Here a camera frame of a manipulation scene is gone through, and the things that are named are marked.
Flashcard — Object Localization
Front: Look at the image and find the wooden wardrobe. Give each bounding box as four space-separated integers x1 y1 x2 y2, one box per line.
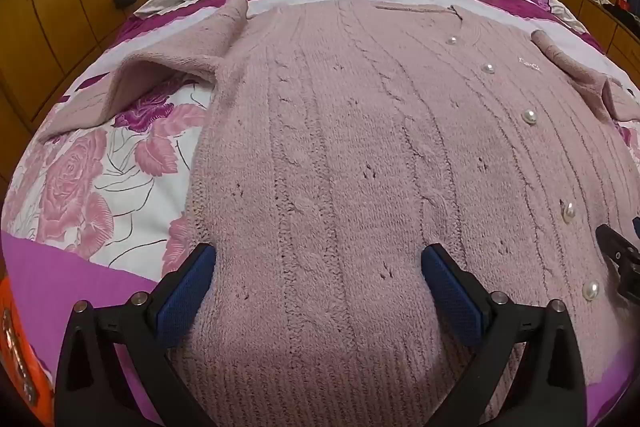
0 0 149 152

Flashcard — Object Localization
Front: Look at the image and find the dark clothes pile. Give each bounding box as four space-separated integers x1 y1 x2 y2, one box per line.
599 0 640 16

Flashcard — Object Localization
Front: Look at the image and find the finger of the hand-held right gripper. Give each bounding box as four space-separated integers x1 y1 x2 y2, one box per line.
595 217 640 304

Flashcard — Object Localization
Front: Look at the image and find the low wooden cabinet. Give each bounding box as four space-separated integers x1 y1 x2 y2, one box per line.
522 0 640 75

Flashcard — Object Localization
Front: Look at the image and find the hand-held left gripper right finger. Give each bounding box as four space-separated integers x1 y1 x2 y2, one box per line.
421 243 588 427

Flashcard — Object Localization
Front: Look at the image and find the pink floral striped bedspread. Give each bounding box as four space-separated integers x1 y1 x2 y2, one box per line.
0 0 613 427

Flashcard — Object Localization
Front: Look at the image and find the pink knitted cardigan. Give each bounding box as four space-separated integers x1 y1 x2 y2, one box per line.
37 0 640 427

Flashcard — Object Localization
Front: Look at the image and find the orange bag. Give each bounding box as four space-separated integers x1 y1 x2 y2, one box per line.
0 274 54 414

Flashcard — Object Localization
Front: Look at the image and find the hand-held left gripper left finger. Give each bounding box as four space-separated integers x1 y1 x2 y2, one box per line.
52 243 218 427

